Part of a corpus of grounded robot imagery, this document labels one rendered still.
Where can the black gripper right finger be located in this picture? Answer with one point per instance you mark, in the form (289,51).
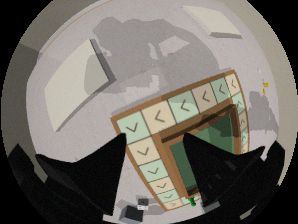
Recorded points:
(216,170)

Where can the white die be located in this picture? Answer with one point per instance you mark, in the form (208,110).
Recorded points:
(143,203)

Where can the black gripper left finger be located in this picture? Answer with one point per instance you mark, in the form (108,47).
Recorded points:
(95,177)

